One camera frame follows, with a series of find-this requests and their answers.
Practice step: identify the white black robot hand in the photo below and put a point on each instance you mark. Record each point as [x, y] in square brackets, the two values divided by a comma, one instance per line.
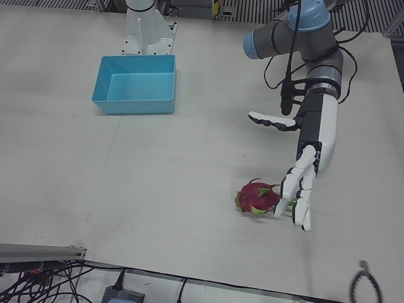
[326, 126]

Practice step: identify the pink dragon fruit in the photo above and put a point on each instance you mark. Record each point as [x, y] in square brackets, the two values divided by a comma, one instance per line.
[254, 196]

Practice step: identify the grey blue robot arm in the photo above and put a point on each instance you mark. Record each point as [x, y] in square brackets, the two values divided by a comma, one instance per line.
[284, 38]

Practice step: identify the light blue plastic bin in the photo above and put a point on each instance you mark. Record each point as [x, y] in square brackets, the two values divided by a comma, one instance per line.
[139, 85]

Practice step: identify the grey power adapter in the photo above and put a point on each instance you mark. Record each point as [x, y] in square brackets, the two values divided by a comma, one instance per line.
[124, 296]

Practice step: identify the aluminium frame corner profile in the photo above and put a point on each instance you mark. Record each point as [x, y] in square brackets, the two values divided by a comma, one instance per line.
[394, 25]

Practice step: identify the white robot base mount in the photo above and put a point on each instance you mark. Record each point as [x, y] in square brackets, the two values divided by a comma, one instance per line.
[142, 28]

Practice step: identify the aluminium profile rail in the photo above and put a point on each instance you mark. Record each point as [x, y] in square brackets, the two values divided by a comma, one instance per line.
[38, 251]

